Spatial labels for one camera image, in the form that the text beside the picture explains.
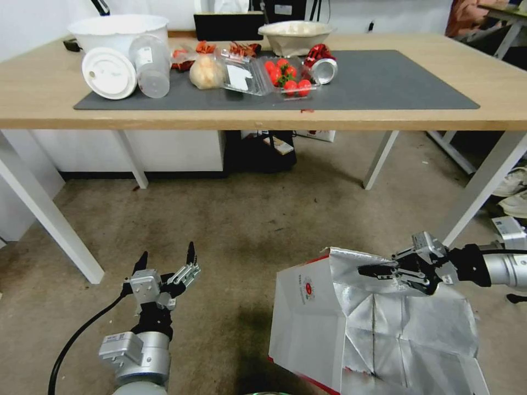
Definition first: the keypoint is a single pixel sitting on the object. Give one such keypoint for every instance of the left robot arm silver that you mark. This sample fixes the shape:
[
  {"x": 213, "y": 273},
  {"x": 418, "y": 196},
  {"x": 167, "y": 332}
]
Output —
[{"x": 142, "y": 362}]

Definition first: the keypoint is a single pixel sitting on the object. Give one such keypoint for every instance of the silver drink can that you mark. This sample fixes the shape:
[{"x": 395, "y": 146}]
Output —
[{"x": 325, "y": 70}]

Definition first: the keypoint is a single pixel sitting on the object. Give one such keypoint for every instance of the white red printed bag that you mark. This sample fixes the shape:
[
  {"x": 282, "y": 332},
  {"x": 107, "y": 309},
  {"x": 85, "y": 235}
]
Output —
[{"x": 321, "y": 135}]

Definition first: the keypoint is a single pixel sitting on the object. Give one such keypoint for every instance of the white round cup lid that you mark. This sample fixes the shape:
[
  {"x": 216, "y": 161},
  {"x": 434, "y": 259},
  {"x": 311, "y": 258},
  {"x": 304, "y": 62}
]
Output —
[{"x": 109, "y": 74}]

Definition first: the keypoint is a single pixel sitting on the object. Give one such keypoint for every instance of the small black device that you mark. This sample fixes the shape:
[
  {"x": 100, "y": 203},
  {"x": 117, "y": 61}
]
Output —
[{"x": 73, "y": 45}]

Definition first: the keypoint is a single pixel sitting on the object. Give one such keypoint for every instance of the foil-lined white delivery bag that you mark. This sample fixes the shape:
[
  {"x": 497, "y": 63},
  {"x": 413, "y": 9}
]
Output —
[{"x": 370, "y": 329}]

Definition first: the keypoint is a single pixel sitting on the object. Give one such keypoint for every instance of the wooden table white legs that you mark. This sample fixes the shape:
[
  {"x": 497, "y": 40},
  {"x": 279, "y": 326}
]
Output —
[{"x": 41, "y": 82}]

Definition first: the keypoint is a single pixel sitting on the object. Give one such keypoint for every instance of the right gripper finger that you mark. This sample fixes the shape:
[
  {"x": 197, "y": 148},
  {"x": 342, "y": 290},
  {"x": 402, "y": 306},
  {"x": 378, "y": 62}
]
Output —
[
  {"x": 405, "y": 254},
  {"x": 376, "y": 271}
]

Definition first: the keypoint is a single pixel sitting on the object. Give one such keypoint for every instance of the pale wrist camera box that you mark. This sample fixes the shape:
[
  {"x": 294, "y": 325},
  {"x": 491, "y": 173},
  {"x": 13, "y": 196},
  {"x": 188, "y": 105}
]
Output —
[
  {"x": 428, "y": 245},
  {"x": 143, "y": 288}
]

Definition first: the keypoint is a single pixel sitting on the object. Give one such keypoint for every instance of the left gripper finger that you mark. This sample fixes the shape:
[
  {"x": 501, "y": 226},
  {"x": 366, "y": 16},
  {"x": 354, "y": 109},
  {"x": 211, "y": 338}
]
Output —
[
  {"x": 190, "y": 255},
  {"x": 141, "y": 263}
]

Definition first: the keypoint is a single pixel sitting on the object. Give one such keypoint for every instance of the small white cardboard box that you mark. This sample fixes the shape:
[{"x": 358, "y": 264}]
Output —
[{"x": 508, "y": 230}]

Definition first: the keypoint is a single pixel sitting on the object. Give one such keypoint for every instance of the white cabinet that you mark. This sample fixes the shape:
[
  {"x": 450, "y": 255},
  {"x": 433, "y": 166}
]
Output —
[{"x": 173, "y": 150}]

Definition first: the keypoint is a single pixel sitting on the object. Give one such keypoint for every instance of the clear strawberry tray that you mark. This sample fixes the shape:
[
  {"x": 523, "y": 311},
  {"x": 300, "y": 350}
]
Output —
[{"x": 313, "y": 80}]

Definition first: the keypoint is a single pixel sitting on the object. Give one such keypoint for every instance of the large white plastic bucket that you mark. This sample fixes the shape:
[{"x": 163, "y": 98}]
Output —
[{"x": 111, "y": 33}]

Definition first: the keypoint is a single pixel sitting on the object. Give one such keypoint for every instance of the clear plastic cup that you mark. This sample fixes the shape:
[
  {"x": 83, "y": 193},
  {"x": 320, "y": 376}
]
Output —
[{"x": 150, "y": 70}]

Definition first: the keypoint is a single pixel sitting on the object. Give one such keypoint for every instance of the red snack wrapper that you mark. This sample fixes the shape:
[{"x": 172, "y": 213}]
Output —
[
  {"x": 205, "y": 47},
  {"x": 181, "y": 57},
  {"x": 243, "y": 49}
]

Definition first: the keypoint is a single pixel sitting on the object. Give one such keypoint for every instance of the bread in plastic bag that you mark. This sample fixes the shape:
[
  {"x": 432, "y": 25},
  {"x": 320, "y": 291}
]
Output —
[{"x": 206, "y": 72}]

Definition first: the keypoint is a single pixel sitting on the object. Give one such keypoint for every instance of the grey table mat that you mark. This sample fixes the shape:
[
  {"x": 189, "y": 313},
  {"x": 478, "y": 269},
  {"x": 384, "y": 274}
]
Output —
[{"x": 391, "y": 86}]

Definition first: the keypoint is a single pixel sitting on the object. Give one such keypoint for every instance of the white sneaker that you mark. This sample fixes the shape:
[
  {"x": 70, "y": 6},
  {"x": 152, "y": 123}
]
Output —
[
  {"x": 514, "y": 205},
  {"x": 512, "y": 183}
]

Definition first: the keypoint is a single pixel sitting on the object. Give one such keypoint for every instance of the black bag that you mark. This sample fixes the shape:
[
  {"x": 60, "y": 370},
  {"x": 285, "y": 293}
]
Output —
[{"x": 259, "y": 152}]

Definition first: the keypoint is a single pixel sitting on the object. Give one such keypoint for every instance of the shiny red foil wrapper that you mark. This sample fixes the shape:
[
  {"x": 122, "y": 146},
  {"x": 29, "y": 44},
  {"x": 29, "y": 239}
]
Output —
[{"x": 321, "y": 51}]

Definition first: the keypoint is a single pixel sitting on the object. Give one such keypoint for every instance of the red strawberry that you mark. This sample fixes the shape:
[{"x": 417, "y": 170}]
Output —
[
  {"x": 269, "y": 66},
  {"x": 291, "y": 72},
  {"x": 283, "y": 63},
  {"x": 275, "y": 75},
  {"x": 290, "y": 87},
  {"x": 304, "y": 86}
]

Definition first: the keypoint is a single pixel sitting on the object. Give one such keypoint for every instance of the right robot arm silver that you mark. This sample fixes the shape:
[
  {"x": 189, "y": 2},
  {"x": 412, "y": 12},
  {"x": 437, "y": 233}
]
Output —
[{"x": 508, "y": 267}]

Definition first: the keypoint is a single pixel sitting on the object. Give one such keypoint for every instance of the beige paper bowl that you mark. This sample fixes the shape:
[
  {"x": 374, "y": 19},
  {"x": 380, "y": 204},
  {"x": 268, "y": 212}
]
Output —
[{"x": 294, "y": 39}]

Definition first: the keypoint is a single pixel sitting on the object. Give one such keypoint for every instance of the white framed desk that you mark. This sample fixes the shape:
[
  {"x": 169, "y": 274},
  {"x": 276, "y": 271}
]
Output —
[{"x": 508, "y": 24}]

